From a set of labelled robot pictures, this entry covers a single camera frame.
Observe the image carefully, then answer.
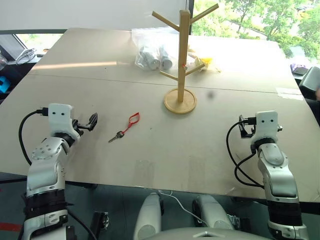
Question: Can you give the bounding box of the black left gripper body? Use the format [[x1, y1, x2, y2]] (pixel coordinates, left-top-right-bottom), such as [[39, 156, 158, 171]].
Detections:
[[72, 118, 89, 131]]

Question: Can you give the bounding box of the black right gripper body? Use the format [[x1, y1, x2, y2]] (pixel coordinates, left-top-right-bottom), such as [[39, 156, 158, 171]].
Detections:
[[244, 122, 257, 139]]

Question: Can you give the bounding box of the clear bag with yellow contents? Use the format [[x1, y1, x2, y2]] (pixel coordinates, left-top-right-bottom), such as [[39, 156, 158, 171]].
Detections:
[[187, 44, 222, 75]]

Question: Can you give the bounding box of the wooden branch hanger stand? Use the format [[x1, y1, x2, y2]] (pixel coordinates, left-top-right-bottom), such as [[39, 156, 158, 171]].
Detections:
[[151, 3, 220, 116]]

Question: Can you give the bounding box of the black office chair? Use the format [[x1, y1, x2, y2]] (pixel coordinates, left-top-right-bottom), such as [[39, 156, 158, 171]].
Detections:
[[298, 66, 320, 101]]

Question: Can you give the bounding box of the black side desk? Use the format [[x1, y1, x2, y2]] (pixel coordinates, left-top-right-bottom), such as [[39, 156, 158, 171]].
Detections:
[[0, 29, 68, 101]]

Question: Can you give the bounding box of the silver cylinder in bag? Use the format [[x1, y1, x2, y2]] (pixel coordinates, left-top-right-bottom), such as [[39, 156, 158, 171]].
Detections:
[[159, 45, 174, 71], [146, 52, 161, 71], [138, 45, 151, 64]]

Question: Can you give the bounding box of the white rounded robot right leg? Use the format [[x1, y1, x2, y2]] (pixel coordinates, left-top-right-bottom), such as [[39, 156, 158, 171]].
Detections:
[[191, 194, 235, 231]]

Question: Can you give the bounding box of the white rounded robot leg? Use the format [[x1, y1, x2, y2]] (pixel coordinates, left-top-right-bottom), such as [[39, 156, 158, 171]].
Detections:
[[132, 192, 164, 240], [191, 194, 235, 231]]

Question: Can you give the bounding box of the blue plastic object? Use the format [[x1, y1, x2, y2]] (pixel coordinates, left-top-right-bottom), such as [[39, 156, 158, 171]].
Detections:
[[0, 76, 11, 94]]

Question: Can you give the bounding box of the clear plastic zip bag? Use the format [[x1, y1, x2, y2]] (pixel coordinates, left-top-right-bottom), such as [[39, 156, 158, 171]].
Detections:
[[131, 27, 181, 72]]

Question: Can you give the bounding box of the black table foot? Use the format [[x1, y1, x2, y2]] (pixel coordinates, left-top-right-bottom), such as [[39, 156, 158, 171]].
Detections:
[[91, 211, 110, 231]]

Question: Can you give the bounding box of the white rounded robot left leg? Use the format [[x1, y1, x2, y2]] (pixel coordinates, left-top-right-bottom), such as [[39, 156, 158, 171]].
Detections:
[[132, 192, 164, 240]]

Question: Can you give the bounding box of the grey robot torso edge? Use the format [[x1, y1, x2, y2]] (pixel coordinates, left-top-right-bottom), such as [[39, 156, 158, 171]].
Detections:
[[147, 226, 274, 240]]

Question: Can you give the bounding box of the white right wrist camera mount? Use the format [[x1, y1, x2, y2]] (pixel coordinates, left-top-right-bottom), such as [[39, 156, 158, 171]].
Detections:
[[253, 110, 280, 141]]

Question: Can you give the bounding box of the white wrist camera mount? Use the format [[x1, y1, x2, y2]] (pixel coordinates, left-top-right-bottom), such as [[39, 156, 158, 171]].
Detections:
[[47, 103, 82, 138], [253, 110, 280, 141]]

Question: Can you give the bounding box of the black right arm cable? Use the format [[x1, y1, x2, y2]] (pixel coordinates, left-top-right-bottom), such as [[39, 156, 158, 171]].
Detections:
[[225, 116, 266, 188]]

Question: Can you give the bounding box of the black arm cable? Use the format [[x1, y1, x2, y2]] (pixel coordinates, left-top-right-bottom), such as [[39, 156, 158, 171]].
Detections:
[[19, 107, 50, 166], [225, 116, 266, 188]]

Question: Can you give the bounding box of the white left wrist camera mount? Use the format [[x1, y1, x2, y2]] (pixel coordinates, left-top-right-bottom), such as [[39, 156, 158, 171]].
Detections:
[[47, 103, 82, 138]]

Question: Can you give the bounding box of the silver key with red strap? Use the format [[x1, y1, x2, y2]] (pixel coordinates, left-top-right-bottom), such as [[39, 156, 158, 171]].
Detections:
[[107, 112, 141, 144]]

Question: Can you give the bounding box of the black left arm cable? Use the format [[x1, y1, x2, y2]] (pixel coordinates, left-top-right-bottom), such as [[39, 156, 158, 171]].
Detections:
[[19, 107, 50, 166]]

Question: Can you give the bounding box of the white coiled cable bundle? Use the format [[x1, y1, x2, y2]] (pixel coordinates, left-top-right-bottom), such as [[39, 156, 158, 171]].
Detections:
[[15, 48, 39, 66]]

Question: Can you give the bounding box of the thin white cable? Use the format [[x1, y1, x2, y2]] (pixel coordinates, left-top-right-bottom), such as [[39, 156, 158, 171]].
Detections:
[[158, 189, 205, 224]]

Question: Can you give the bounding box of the black cable under table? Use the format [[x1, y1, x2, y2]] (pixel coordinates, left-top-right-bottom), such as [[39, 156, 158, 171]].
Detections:
[[65, 208, 98, 240]]

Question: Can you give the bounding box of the dark window frame post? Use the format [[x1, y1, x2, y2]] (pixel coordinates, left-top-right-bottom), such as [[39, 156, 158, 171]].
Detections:
[[186, 0, 196, 36]]

